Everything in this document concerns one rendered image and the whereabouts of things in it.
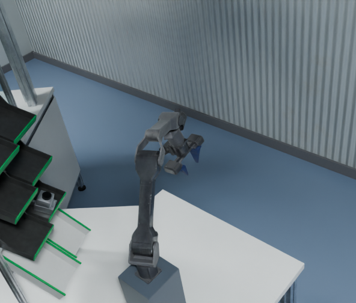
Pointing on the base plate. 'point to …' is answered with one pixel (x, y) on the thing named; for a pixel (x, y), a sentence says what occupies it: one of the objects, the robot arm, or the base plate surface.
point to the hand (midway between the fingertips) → (189, 162)
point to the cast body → (44, 202)
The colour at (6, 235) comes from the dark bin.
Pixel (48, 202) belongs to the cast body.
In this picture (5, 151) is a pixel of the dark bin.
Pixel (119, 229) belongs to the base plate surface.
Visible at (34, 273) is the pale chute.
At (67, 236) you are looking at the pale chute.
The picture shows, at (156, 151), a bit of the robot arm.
